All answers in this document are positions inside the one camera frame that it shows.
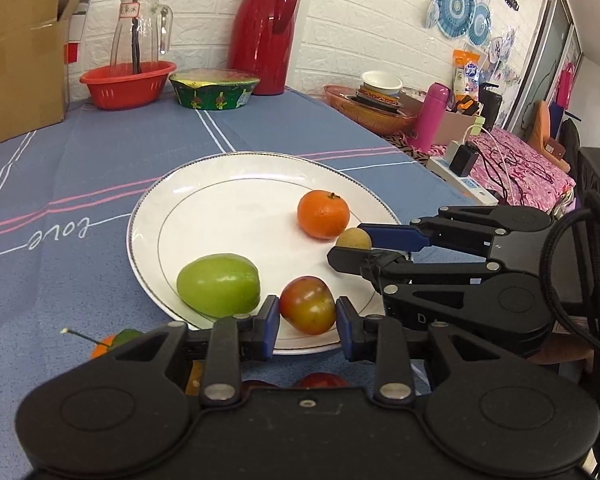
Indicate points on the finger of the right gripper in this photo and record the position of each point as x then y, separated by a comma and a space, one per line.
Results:
383, 267
459, 228

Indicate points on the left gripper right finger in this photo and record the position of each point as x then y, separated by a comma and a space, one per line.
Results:
386, 343

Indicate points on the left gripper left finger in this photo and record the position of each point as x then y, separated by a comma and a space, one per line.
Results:
222, 348

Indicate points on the tan longan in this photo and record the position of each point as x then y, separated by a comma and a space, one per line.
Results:
355, 238

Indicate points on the red peach-like fruit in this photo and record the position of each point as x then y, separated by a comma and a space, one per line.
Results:
321, 381

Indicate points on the red-green small apple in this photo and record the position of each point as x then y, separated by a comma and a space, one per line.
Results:
307, 304

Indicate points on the white power strip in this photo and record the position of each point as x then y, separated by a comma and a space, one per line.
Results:
466, 185

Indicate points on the black power adapter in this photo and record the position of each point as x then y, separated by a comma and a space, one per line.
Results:
464, 160

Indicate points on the orange tangerine on plate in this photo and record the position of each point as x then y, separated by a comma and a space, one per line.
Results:
322, 214

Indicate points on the pink floral cloth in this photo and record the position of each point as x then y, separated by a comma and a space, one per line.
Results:
511, 169

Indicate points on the tangerine with stem and leaf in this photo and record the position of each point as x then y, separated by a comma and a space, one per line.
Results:
103, 346

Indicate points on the pink thermos bottle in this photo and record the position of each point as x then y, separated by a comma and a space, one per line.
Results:
429, 116

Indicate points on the white round plate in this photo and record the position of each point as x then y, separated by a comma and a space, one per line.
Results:
245, 204

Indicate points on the orange snack bag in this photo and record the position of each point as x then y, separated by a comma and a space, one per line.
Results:
466, 74

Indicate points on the blue striped tablecloth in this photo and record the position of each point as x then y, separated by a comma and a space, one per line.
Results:
66, 193

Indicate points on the blue paper fan decoration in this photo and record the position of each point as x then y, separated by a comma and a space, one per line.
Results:
461, 18

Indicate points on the green foil bowl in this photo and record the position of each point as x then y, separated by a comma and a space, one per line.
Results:
217, 89

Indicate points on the red thermos jug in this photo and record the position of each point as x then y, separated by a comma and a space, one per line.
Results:
261, 41

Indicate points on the red plastic basket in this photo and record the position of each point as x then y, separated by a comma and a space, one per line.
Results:
123, 92

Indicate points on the black stirrer in pitcher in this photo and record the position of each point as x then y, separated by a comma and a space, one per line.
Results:
135, 40

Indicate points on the glass pitcher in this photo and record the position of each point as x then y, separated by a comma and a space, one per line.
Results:
154, 29

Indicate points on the brown cardboard box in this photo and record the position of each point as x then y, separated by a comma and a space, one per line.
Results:
33, 35

